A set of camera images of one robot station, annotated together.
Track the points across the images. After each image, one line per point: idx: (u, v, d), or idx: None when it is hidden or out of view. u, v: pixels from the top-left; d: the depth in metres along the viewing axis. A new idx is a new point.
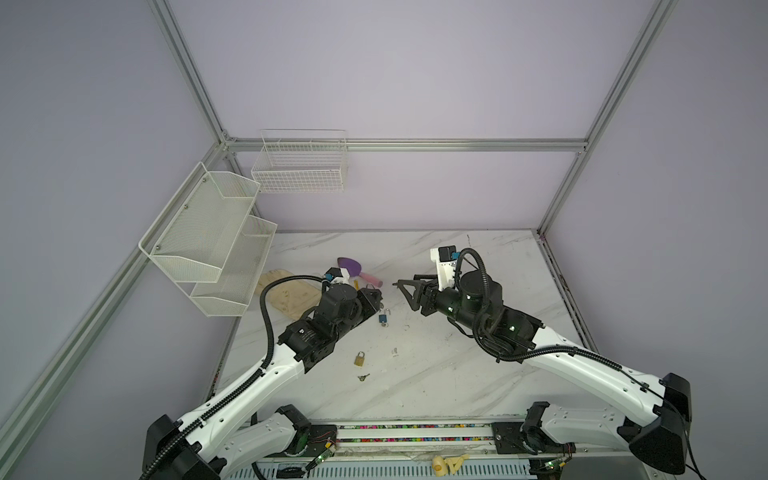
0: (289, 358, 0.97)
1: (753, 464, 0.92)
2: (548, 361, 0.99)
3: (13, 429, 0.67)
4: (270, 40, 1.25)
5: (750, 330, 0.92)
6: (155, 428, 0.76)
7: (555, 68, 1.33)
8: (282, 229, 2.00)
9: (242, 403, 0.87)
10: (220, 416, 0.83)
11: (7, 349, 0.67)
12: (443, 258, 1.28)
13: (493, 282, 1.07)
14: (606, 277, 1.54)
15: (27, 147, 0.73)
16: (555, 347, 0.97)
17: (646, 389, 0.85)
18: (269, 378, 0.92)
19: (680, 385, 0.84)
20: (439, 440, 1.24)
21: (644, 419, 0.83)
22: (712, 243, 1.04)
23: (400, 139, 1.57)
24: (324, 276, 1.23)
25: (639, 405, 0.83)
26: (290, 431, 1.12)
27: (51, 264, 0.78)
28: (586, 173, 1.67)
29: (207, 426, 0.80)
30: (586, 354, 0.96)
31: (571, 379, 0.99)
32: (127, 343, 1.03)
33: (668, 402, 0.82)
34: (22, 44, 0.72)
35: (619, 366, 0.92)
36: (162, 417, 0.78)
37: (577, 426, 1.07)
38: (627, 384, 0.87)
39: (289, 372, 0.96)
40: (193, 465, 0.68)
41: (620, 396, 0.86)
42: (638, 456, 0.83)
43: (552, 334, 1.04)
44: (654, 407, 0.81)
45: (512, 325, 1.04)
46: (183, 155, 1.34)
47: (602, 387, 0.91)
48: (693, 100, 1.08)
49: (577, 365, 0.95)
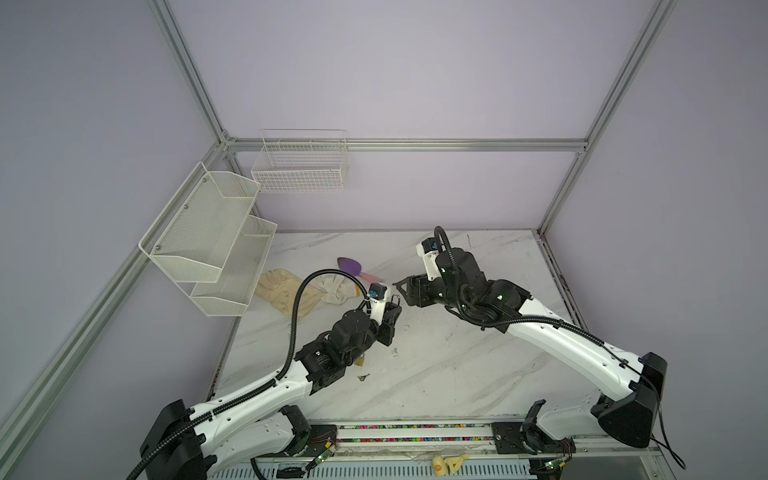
0: (303, 377, 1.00)
1: (754, 465, 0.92)
2: (530, 332, 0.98)
3: (13, 429, 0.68)
4: (270, 40, 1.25)
5: (750, 330, 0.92)
6: (169, 412, 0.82)
7: (554, 68, 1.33)
8: (282, 229, 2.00)
9: (249, 411, 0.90)
10: (227, 414, 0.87)
11: (7, 349, 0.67)
12: (426, 249, 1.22)
13: (463, 252, 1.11)
14: (605, 277, 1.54)
15: (28, 147, 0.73)
16: (542, 317, 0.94)
17: (624, 365, 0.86)
18: (279, 390, 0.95)
19: (657, 364, 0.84)
20: (439, 440, 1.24)
21: (618, 394, 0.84)
22: (712, 243, 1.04)
23: (400, 140, 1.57)
24: (370, 291, 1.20)
25: (616, 379, 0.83)
26: (287, 435, 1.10)
27: (52, 264, 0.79)
28: (585, 173, 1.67)
29: (215, 421, 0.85)
30: (571, 327, 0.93)
31: (552, 351, 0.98)
32: (128, 343, 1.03)
33: (645, 378, 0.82)
34: (23, 44, 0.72)
35: (601, 341, 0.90)
36: (175, 401, 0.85)
37: (560, 415, 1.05)
38: (607, 359, 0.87)
39: (298, 389, 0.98)
40: (192, 456, 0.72)
41: (599, 370, 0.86)
42: (605, 429, 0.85)
43: (540, 305, 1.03)
44: (630, 382, 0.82)
45: (499, 294, 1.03)
46: (183, 155, 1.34)
47: (581, 361, 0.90)
48: (692, 100, 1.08)
49: (559, 338, 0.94)
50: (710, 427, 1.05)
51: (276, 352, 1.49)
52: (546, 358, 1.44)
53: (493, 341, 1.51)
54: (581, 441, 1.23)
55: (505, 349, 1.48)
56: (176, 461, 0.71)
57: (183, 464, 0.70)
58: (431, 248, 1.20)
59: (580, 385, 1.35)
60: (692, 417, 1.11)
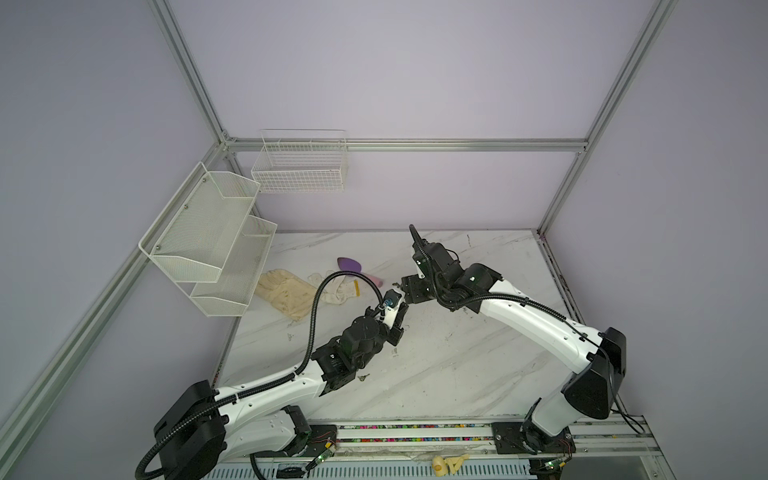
0: (319, 374, 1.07)
1: (754, 465, 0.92)
2: (499, 309, 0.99)
3: (14, 428, 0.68)
4: (269, 39, 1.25)
5: (750, 331, 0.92)
6: (194, 392, 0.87)
7: (555, 68, 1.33)
8: (282, 229, 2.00)
9: (270, 399, 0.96)
10: (250, 400, 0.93)
11: (7, 349, 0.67)
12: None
13: (434, 242, 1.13)
14: (605, 278, 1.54)
15: (28, 147, 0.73)
16: (508, 295, 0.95)
17: (584, 339, 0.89)
18: (297, 385, 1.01)
19: (617, 338, 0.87)
20: (439, 440, 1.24)
21: (577, 366, 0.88)
22: (712, 243, 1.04)
23: (400, 140, 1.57)
24: (385, 301, 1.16)
25: (575, 352, 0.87)
26: (289, 434, 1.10)
27: (53, 263, 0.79)
28: (586, 173, 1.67)
29: (238, 405, 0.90)
30: (537, 305, 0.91)
31: (518, 326, 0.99)
32: (128, 342, 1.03)
33: (602, 350, 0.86)
34: (22, 45, 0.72)
35: (564, 316, 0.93)
36: (198, 381, 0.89)
37: (549, 406, 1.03)
38: (567, 333, 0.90)
39: (312, 386, 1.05)
40: (216, 434, 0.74)
41: (559, 344, 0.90)
42: (571, 403, 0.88)
43: (511, 285, 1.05)
44: (587, 354, 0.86)
45: (472, 276, 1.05)
46: (183, 155, 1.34)
47: (543, 336, 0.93)
48: (693, 100, 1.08)
49: (526, 314, 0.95)
50: (709, 428, 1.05)
51: (275, 352, 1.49)
52: (547, 358, 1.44)
53: (493, 341, 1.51)
54: (581, 441, 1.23)
55: (505, 349, 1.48)
56: (199, 439, 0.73)
57: (206, 442, 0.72)
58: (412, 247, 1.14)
59: None
60: (692, 418, 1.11)
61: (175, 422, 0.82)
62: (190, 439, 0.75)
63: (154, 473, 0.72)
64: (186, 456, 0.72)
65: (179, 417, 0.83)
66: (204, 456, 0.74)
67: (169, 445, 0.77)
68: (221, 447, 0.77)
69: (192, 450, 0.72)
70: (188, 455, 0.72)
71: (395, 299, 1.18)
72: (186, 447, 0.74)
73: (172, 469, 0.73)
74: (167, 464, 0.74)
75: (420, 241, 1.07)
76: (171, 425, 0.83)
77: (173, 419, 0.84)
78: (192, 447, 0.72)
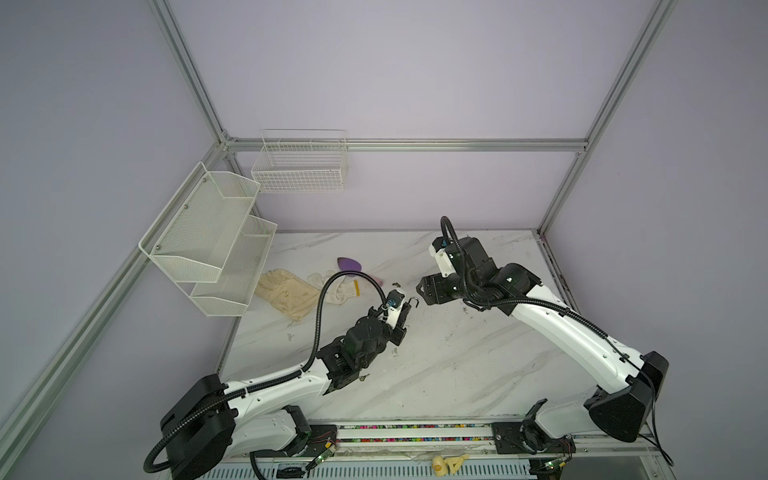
0: (324, 373, 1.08)
1: (753, 465, 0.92)
2: (536, 316, 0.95)
3: (14, 429, 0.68)
4: (269, 39, 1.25)
5: (751, 331, 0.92)
6: (202, 385, 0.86)
7: (555, 67, 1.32)
8: (283, 229, 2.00)
9: (276, 396, 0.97)
10: (258, 395, 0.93)
11: (8, 350, 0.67)
12: (437, 246, 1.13)
13: (468, 238, 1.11)
14: (605, 277, 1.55)
15: (29, 147, 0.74)
16: (548, 303, 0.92)
17: (625, 360, 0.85)
18: (302, 382, 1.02)
19: (659, 363, 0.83)
20: (439, 440, 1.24)
21: (613, 386, 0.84)
22: (710, 242, 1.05)
23: (400, 139, 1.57)
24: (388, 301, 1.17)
25: (615, 372, 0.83)
26: (290, 433, 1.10)
27: (53, 265, 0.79)
28: (586, 173, 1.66)
29: (247, 399, 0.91)
30: (577, 317, 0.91)
31: (554, 339, 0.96)
32: (128, 343, 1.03)
33: (643, 374, 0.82)
34: (22, 45, 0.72)
35: (606, 334, 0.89)
36: (208, 374, 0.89)
37: (558, 410, 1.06)
38: (607, 351, 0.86)
39: (317, 385, 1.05)
40: (226, 426, 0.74)
41: (597, 362, 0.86)
42: (595, 419, 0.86)
43: (547, 292, 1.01)
44: (627, 377, 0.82)
45: (509, 276, 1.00)
46: (183, 155, 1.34)
47: (581, 351, 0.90)
48: (693, 100, 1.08)
49: (567, 327, 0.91)
50: (708, 427, 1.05)
51: (275, 352, 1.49)
52: (546, 358, 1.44)
53: (493, 341, 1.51)
54: (581, 441, 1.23)
55: (505, 349, 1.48)
56: (208, 431, 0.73)
57: (217, 434, 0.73)
58: (442, 246, 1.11)
59: (579, 385, 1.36)
60: (691, 417, 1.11)
61: (183, 415, 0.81)
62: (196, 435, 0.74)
63: (162, 466, 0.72)
64: (193, 450, 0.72)
65: (186, 408, 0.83)
66: (210, 450, 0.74)
67: (175, 439, 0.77)
68: (229, 440, 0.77)
69: (200, 443, 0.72)
70: (196, 448, 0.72)
71: (396, 301, 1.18)
72: (192, 441, 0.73)
73: (180, 462, 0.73)
74: (174, 457, 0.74)
75: (455, 236, 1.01)
76: (178, 417, 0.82)
77: (180, 411, 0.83)
78: (200, 440, 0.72)
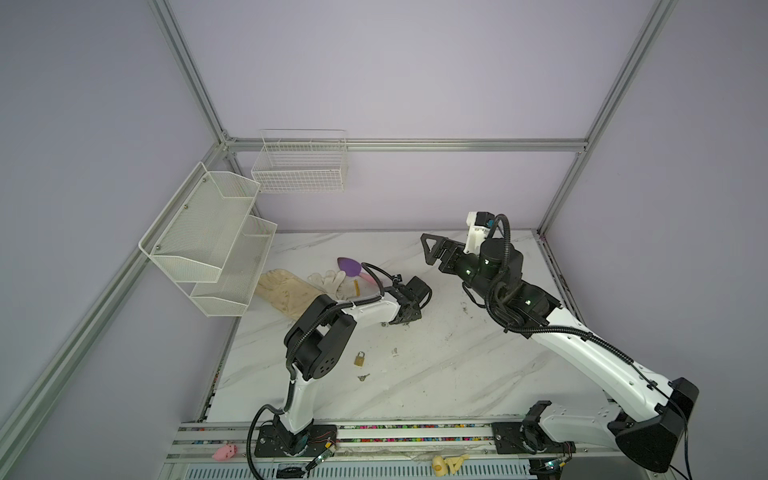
0: (395, 300, 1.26)
1: (754, 465, 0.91)
2: (556, 341, 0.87)
3: (13, 430, 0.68)
4: (270, 39, 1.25)
5: (754, 331, 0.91)
6: (319, 300, 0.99)
7: (556, 67, 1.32)
8: (283, 229, 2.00)
9: (372, 311, 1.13)
10: (361, 307, 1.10)
11: (8, 349, 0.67)
12: (478, 222, 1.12)
13: (515, 249, 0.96)
14: (604, 277, 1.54)
15: (27, 146, 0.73)
16: (569, 329, 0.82)
17: (653, 387, 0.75)
18: (385, 303, 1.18)
19: (690, 390, 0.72)
20: (439, 440, 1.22)
21: (641, 415, 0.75)
22: (712, 242, 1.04)
23: (400, 139, 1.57)
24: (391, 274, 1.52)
25: (642, 400, 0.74)
26: (308, 415, 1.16)
27: (52, 264, 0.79)
28: (586, 173, 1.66)
29: (355, 309, 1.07)
30: (599, 341, 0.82)
31: (575, 362, 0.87)
32: (127, 342, 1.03)
33: (674, 403, 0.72)
34: (22, 44, 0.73)
35: (631, 358, 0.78)
36: (321, 293, 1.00)
37: (570, 421, 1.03)
38: (633, 377, 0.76)
39: (391, 307, 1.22)
40: (349, 326, 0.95)
41: (622, 388, 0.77)
42: (622, 446, 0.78)
43: (569, 316, 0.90)
44: (657, 405, 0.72)
45: (528, 299, 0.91)
46: (183, 155, 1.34)
47: (604, 377, 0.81)
48: (692, 100, 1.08)
49: (587, 351, 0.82)
50: (709, 426, 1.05)
51: (275, 352, 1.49)
52: (546, 358, 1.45)
53: (493, 341, 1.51)
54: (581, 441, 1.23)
55: (505, 349, 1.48)
56: (338, 330, 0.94)
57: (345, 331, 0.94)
58: (484, 224, 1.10)
59: (578, 385, 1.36)
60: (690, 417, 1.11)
61: (306, 325, 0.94)
62: (324, 339, 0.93)
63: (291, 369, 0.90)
64: (327, 348, 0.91)
65: (308, 321, 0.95)
66: (337, 346, 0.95)
67: (302, 347, 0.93)
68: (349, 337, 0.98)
69: (331, 341, 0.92)
70: (328, 344, 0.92)
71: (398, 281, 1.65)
72: (322, 343, 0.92)
73: (313, 361, 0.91)
74: (306, 358, 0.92)
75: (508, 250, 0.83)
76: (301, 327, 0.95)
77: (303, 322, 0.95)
78: (332, 338, 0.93)
